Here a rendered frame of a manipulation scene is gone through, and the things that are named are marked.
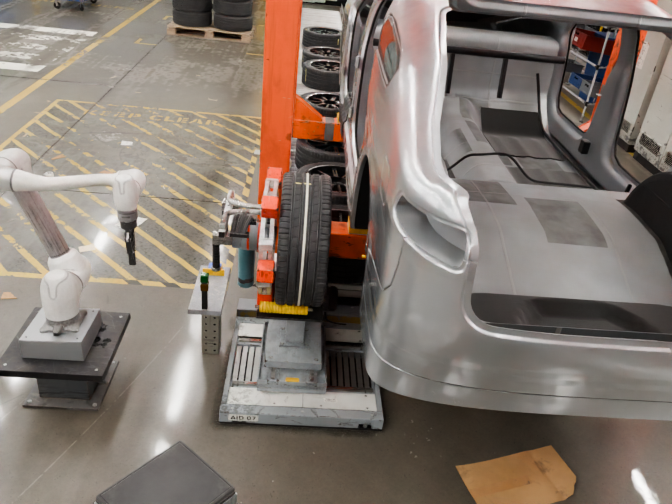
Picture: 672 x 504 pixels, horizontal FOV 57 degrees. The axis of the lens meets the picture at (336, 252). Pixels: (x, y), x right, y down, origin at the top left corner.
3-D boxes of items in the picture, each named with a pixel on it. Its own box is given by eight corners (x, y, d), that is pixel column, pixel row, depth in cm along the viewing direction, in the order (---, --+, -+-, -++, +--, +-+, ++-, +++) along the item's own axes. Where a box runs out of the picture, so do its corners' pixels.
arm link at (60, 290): (39, 321, 292) (31, 281, 282) (52, 301, 308) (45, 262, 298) (74, 322, 294) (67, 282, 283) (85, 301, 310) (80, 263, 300)
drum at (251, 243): (274, 257, 304) (275, 232, 296) (230, 254, 302) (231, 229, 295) (275, 243, 316) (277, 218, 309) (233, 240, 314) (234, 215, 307)
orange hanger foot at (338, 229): (372, 260, 361) (380, 208, 343) (282, 254, 357) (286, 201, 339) (369, 246, 375) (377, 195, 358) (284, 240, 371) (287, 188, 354)
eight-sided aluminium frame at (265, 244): (269, 314, 296) (274, 214, 269) (255, 313, 296) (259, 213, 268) (275, 256, 343) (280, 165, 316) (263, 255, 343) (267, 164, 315)
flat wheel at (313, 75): (329, 75, 810) (331, 56, 798) (364, 88, 771) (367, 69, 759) (290, 80, 769) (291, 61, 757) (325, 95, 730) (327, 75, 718)
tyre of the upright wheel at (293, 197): (329, 279, 265) (334, 149, 291) (274, 276, 263) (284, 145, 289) (318, 323, 325) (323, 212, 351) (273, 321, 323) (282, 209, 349)
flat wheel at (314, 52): (296, 71, 807) (298, 53, 795) (306, 60, 864) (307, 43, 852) (346, 78, 803) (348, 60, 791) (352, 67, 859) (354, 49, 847)
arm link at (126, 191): (136, 212, 276) (142, 201, 287) (133, 180, 269) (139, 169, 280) (111, 212, 275) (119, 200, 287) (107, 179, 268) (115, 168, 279)
